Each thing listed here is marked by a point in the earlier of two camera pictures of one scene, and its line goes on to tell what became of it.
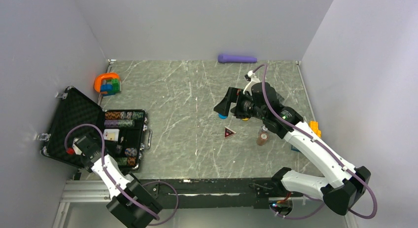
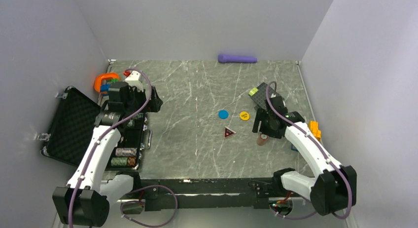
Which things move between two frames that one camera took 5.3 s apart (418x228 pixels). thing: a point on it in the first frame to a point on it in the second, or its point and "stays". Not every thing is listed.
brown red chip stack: x=262 y=138 stays
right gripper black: x=224 y=107 to x=261 y=115
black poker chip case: x=126 y=133 stays
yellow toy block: x=314 y=125 stays
